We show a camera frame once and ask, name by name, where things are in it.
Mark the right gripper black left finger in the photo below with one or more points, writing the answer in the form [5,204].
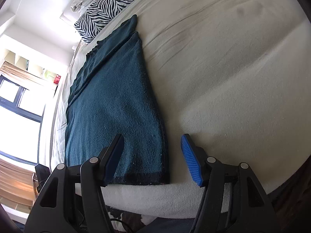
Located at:
[55,206]

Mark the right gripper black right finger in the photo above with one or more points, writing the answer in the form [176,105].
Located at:
[233,199]

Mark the teal knit sweater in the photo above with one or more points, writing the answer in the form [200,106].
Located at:
[111,95]

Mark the dark framed window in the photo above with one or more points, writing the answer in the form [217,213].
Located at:
[21,120]

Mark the beige roller blind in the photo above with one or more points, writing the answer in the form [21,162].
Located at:
[15,72]

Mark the beige bed sheet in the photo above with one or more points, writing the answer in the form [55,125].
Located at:
[234,74]

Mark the zebra print pillow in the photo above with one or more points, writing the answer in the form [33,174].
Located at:
[97,15]

